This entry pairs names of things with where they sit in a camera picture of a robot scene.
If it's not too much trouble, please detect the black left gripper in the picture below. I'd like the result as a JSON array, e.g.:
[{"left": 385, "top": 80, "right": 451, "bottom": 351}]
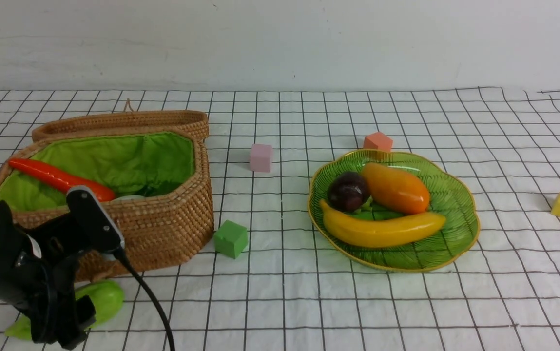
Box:
[{"left": 14, "top": 229, "right": 96, "bottom": 351}]

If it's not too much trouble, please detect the green toy cucumber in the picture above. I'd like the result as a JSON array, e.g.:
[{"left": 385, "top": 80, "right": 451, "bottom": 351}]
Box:
[{"left": 4, "top": 280, "right": 124, "bottom": 341}]

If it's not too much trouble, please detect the orange toy carrot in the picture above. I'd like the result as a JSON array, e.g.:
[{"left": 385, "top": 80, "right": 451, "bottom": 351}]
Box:
[{"left": 8, "top": 158, "right": 116, "bottom": 202}]

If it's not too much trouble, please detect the dark purple toy passionfruit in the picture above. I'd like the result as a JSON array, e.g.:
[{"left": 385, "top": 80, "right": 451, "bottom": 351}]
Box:
[{"left": 328, "top": 171, "right": 372, "bottom": 213}]

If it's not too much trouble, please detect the yellow toy banana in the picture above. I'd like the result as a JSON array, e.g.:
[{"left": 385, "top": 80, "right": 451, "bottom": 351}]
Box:
[{"left": 319, "top": 200, "right": 447, "bottom": 248}]

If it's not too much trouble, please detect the orange yellow toy mango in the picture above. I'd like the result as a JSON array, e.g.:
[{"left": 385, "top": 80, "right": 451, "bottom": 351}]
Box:
[{"left": 361, "top": 162, "right": 430, "bottom": 214}]

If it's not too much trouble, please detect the white toy radish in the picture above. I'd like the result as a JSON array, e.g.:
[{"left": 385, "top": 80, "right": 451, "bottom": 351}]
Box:
[{"left": 113, "top": 194, "right": 146, "bottom": 201}]

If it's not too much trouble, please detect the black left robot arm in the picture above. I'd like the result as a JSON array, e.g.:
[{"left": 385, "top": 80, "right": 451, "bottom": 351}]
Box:
[{"left": 0, "top": 201, "right": 96, "bottom": 350}]

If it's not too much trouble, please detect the woven rattan basket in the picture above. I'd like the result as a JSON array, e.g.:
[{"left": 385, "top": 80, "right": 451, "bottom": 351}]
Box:
[{"left": 12, "top": 127, "right": 214, "bottom": 273}]

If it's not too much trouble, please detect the green foam cube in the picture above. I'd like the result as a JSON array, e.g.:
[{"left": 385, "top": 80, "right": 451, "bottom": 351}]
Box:
[{"left": 213, "top": 220, "right": 249, "bottom": 259}]

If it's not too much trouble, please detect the white black grid tablecloth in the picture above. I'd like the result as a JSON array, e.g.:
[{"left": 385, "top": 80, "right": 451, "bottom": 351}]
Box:
[{"left": 0, "top": 87, "right": 560, "bottom": 351}]

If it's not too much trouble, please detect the woven rattan basket lid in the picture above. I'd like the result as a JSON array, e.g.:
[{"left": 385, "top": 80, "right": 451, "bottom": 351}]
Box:
[{"left": 32, "top": 100, "right": 210, "bottom": 142}]

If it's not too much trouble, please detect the pink foam cube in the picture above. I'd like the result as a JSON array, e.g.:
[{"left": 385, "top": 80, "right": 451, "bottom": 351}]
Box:
[{"left": 249, "top": 143, "right": 273, "bottom": 173}]

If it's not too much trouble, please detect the orange foam cube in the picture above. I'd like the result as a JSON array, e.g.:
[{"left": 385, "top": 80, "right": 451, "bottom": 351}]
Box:
[{"left": 362, "top": 131, "right": 393, "bottom": 153}]

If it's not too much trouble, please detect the green glass leaf plate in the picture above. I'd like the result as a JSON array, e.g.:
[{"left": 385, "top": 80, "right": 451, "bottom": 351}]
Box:
[{"left": 308, "top": 149, "right": 480, "bottom": 272}]

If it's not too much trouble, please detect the black left camera cable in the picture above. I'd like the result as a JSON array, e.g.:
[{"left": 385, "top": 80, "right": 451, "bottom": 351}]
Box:
[{"left": 112, "top": 248, "right": 177, "bottom": 351}]

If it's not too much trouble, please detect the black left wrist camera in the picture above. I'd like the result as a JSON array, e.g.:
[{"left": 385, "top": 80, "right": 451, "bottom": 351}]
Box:
[{"left": 66, "top": 186, "right": 125, "bottom": 257}]

